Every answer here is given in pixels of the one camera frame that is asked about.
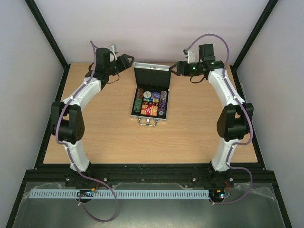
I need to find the brown poker chip stack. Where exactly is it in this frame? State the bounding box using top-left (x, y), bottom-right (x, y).
top-left (136, 88), bottom-right (144, 99)

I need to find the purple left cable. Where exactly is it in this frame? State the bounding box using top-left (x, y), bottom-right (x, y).
top-left (55, 40), bottom-right (119, 223)

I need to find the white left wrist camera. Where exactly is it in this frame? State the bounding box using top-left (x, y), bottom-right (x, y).
top-left (109, 44), bottom-right (118, 62)

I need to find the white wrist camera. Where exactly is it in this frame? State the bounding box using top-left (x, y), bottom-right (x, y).
top-left (183, 49), bottom-right (196, 64)
top-left (109, 44), bottom-right (118, 62)

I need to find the white dealer button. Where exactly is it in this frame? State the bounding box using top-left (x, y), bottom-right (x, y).
top-left (143, 91), bottom-right (152, 100)

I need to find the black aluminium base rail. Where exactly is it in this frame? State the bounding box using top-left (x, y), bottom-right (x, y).
top-left (24, 163), bottom-right (262, 189)

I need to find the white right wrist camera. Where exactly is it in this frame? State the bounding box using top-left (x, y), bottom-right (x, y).
top-left (183, 49), bottom-right (196, 64)

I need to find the green poker chip stack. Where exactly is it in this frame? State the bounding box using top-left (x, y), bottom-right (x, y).
top-left (133, 98), bottom-right (142, 112)

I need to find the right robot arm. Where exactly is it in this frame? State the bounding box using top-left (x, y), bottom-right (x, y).
top-left (170, 44), bottom-right (254, 186)

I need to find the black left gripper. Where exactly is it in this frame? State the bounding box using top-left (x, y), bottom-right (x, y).
top-left (106, 54), bottom-right (135, 76)

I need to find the aluminium poker case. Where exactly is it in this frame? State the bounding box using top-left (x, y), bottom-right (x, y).
top-left (131, 62), bottom-right (171, 127)

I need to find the light blue cable duct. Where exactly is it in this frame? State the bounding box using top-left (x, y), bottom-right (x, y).
top-left (29, 189), bottom-right (209, 200)

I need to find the red card deck box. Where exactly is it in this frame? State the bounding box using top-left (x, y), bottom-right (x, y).
top-left (141, 104), bottom-right (158, 116)

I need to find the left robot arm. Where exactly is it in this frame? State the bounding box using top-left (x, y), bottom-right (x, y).
top-left (50, 45), bottom-right (134, 172)

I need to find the blue gold card deck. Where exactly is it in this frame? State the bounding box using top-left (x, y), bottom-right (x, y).
top-left (143, 97), bottom-right (159, 103)

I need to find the purple poker chip stack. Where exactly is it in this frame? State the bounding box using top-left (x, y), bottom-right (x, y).
top-left (158, 91), bottom-right (168, 116)

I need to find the purple round button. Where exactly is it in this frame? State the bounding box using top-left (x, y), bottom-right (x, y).
top-left (152, 92), bottom-right (161, 100)

